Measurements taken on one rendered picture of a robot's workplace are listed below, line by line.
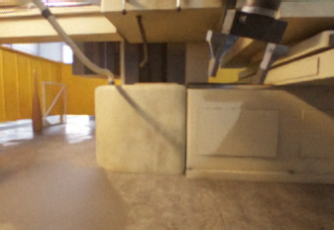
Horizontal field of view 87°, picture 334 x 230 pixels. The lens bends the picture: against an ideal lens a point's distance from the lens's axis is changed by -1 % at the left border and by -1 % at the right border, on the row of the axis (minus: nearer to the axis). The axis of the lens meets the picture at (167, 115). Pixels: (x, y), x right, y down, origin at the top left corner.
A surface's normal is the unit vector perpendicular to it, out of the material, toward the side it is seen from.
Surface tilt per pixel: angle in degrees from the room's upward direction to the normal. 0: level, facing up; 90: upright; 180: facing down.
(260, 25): 113
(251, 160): 90
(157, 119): 90
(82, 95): 90
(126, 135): 90
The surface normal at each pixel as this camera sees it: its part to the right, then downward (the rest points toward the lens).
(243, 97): -0.09, 0.08
